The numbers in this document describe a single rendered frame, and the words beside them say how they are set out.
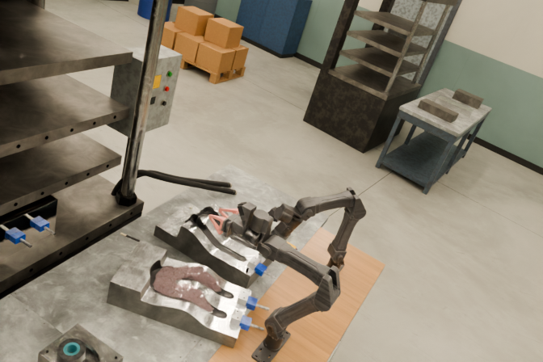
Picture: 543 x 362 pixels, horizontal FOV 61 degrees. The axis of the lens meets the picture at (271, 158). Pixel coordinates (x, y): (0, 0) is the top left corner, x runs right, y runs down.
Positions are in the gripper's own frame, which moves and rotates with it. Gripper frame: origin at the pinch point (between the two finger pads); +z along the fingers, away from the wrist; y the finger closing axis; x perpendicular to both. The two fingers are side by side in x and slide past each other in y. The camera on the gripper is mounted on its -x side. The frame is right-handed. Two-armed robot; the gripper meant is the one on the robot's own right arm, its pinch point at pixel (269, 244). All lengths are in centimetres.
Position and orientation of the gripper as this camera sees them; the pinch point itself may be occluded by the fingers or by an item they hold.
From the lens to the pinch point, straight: 211.1
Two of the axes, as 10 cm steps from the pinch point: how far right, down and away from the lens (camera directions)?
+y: -3.9, 1.4, -9.1
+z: -6.3, 6.8, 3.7
